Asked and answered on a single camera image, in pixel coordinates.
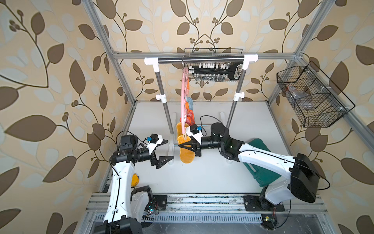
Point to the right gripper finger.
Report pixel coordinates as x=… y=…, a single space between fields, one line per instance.
x=192 y=147
x=185 y=138

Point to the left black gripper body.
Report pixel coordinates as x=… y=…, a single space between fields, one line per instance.
x=143 y=155

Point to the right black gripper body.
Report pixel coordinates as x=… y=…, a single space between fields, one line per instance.
x=208 y=143

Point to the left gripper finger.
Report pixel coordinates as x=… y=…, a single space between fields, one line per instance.
x=163 y=160
x=161 y=142

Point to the yellow fuzzy insole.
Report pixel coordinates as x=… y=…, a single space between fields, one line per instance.
x=186 y=156
x=180 y=128

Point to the pink clip hanger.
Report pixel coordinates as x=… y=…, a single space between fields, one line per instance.
x=184 y=94

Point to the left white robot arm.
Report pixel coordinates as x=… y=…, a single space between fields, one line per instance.
x=127 y=204

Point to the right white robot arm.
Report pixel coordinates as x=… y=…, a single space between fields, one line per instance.
x=301 y=178

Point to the red patterned insole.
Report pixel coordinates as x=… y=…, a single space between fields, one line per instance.
x=190 y=119

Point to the yellow tape measure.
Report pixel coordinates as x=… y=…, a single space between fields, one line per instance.
x=135 y=180

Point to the grey blue insole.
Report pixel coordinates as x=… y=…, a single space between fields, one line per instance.
x=190 y=103

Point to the metal clothes rack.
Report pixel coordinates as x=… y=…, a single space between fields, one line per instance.
x=247 y=59

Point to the green plastic tool case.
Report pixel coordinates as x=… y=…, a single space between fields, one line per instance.
x=263 y=176

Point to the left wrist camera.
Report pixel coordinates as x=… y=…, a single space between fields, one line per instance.
x=153 y=141

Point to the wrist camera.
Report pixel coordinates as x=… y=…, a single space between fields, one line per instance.
x=153 y=141
x=195 y=132

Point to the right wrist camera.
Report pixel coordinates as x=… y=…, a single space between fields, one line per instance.
x=195 y=132

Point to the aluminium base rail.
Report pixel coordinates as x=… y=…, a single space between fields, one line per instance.
x=223 y=208

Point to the back black wire basket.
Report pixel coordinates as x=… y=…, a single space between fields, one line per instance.
x=215 y=71

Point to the side black wire basket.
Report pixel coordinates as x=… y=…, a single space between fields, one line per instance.
x=318 y=101

